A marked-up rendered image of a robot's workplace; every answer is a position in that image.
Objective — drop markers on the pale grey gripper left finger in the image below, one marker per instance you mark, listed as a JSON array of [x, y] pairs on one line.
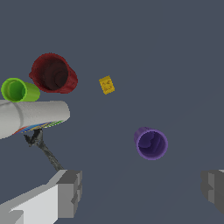
[[43, 198]]

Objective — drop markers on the white cylinder with coloured stripes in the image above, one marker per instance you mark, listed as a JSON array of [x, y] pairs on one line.
[[32, 115]]

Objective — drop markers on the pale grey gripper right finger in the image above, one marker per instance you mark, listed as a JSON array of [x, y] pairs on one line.
[[215, 186]]

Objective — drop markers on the bright green cup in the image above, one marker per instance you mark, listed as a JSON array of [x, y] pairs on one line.
[[18, 90]]

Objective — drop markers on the dark red cup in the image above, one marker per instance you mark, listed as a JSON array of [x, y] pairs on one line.
[[54, 74]]

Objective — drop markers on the purple cup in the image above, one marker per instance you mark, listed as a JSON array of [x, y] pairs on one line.
[[151, 143]]

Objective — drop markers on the small yellow block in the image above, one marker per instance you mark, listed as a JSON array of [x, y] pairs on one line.
[[106, 85]]

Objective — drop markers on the dark grey metal tool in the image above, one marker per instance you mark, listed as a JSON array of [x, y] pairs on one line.
[[43, 147]]

